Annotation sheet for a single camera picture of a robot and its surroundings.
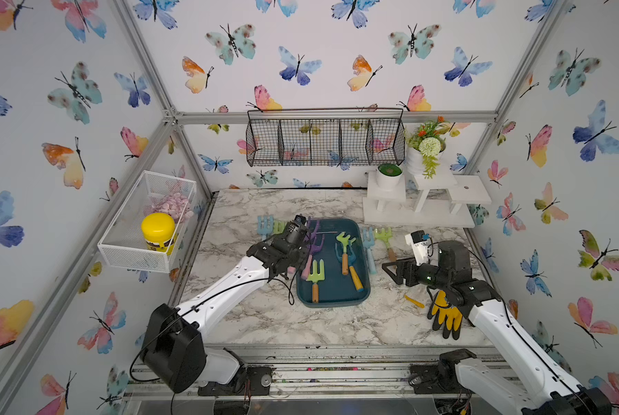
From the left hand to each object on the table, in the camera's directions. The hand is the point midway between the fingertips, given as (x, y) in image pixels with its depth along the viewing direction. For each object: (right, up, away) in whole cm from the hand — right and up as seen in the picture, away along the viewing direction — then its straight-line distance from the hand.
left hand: (301, 248), depth 84 cm
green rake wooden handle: (+33, +2, +24) cm, 41 cm away
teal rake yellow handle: (+18, -6, +14) cm, 23 cm away
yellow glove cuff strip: (+38, -19, +5) cm, 43 cm away
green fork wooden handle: (+4, -11, +10) cm, 16 cm away
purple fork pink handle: (+4, -2, +19) cm, 19 cm away
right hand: (+28, -3, -6) cm, 29 cm away
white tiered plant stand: (+61, +18, +37) cm, 73 cm away
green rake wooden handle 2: (+16, +1, +18) cm, 24 cm away
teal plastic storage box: (+12, -10, +13) cm, 20 cm away
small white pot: (+31, +25, +12) cm, 42 cm away
